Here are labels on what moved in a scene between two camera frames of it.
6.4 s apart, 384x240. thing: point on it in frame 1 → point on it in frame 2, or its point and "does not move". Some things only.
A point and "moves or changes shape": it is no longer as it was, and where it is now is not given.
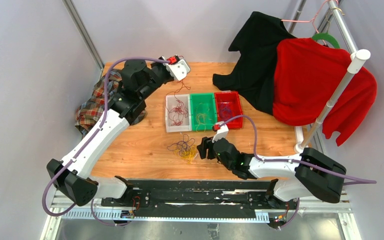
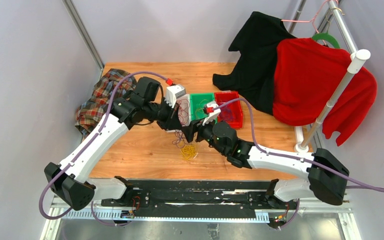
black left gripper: [162, 65] → [172, 122]
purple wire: [225, 114] does not move
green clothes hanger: [327, 36] does not move
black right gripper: [203, 147] → [189, 131]
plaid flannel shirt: [88, 113] does not move
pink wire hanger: [312, 20] does not move
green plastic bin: [203, 111] does not move
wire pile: [185, 148] moves or changes shape
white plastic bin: [178, 116] does not move
